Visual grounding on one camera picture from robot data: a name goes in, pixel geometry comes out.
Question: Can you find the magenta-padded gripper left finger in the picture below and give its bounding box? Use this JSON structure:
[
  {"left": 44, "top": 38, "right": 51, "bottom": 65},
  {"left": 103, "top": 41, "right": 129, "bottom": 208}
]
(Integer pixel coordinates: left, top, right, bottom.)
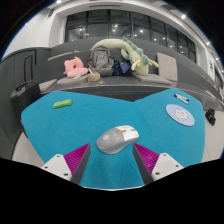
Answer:
[{"left": 40, "top": 142, "right": 92, "bottom": 186}]

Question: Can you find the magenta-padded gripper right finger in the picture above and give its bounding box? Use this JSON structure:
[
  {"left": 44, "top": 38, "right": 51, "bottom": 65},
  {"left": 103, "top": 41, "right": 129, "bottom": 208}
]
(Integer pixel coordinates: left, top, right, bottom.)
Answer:
[{"left": 132, "top": 142, "right": 185, "bottom": 185}]

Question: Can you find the grey and white computer mouse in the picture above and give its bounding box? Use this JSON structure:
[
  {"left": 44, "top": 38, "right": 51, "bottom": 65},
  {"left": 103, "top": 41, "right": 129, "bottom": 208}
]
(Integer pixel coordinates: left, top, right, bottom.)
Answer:
[{"left": 96, "top": 124, "right": 140, "bottom": 155}]

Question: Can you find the round light blue mouse pad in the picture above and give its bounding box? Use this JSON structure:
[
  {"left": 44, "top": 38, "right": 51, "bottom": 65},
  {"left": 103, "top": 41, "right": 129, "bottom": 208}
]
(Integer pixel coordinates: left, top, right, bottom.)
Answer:
[{"left": 165, "top": 103, "right": 196, "bottom": 127}]

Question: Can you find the green eraser block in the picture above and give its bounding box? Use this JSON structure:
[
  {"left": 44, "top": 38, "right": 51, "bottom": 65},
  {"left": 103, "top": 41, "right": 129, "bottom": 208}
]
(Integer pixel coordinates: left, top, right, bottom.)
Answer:
[{"left": 52, "top": 98, "right": 73, "bottom": 110}]

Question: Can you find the small black bag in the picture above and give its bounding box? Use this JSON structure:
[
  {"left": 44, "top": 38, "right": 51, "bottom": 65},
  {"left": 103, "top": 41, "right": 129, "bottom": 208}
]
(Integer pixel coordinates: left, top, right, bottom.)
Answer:
[{"left": 204, "top": 107, "right": 217, "bottom": 127}]

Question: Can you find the white marker with black cap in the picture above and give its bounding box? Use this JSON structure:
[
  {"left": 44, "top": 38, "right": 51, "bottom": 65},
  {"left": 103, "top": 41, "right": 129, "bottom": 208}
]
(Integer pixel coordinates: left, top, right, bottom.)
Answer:
[{"left": 173, "top": 93, "right": 188, "bottom": 105}]

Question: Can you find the white marker with blue cap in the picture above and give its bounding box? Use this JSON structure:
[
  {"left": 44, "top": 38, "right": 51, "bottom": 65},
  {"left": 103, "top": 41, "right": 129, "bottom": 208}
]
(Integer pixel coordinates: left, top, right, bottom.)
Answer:
[{"left": 176, "top": 94, "right": 190, "bottom": 103}]

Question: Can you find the black suitcase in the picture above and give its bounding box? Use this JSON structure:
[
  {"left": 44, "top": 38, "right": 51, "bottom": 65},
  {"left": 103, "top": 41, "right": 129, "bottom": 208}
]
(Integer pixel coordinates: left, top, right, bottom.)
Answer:
[{"left": 9, "top": 79, "right": 43, "bottom": 116}]

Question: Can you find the flat grey seat cushion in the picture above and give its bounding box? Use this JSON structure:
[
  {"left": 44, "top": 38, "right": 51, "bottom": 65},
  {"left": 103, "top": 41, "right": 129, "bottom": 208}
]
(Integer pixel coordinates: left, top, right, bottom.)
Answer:
[
  {"left": 132, "top": 71, "right": 173, "bottom": 86},
  {"left": 38, "top": 78, "right": 58, "bottom": 93},
  {"left": 55, "top": 74, "right": 90, "bottom": 86}
]

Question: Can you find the upright grey seat cushion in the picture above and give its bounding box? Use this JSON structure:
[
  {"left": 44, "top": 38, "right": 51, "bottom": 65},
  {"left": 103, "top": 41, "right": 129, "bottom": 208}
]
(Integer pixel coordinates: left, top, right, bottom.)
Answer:
[{"left": 156, "top": 52, "right": 179, "bottom": 82}]

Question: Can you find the pink plush cushion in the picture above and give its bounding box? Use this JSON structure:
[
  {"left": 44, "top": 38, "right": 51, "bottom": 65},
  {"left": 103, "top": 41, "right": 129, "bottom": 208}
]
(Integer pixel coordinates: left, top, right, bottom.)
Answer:
[{"left": 63, "top": 56, "right": 89, "bottom": 79}]

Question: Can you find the green dinosaur plush toy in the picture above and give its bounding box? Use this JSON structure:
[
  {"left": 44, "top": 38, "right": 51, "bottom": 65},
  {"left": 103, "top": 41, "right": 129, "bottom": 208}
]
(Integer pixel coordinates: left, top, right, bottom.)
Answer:
[{"left": 90, "top": 37, "right": 160, "bottom": 76}]

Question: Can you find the dark blue patterned bag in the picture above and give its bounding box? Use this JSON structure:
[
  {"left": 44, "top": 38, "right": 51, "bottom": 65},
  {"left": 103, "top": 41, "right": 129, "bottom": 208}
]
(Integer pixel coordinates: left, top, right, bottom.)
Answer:
[{"left": 111, "top": 59, "right": 132, "bottom": 77}]

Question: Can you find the grey backpack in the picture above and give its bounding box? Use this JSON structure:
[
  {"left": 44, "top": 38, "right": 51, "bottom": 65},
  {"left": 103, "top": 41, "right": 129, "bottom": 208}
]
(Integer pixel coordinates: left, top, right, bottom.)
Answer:
[{"left": 87, "top": 45, "right": 116, "bottom": 77}]

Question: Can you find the dark glass window wall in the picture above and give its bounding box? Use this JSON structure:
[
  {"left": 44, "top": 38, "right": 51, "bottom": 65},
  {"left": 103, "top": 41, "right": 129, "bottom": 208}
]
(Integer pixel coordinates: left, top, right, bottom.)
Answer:
[{"left": 64, "top": 9, "right": 198, "bottom": 63}]

